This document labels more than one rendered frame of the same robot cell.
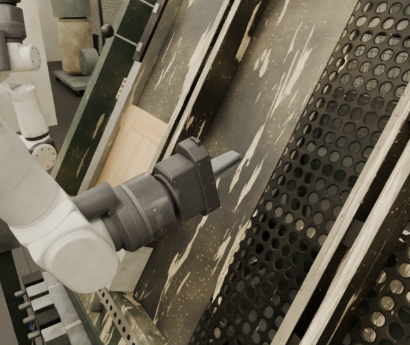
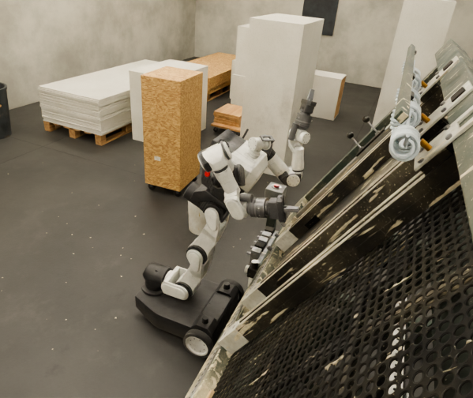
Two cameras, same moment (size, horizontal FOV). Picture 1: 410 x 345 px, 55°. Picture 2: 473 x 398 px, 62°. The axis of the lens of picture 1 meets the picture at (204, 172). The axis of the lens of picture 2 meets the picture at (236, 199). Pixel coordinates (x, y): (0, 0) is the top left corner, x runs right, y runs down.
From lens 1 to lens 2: 1.31 m
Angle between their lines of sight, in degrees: 47
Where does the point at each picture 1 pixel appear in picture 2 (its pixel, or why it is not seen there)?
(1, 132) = (225, 171)
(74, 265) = (231, 208)
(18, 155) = (227, 178)
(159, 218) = (258, 211)
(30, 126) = (294, 165)
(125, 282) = (282, 245)
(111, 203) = (248, 200)
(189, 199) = (272, 212)
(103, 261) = (238, 212)
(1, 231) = not seen: hidden behind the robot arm
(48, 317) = (260, 245)
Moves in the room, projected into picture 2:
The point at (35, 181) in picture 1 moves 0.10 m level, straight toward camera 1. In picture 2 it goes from (230, 184) to (217, 193)
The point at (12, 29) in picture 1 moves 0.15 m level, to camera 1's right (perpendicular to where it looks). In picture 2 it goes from (302, 125) to (320, 133)
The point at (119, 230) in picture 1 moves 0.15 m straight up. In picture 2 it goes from (248, 208) to (251, 177)
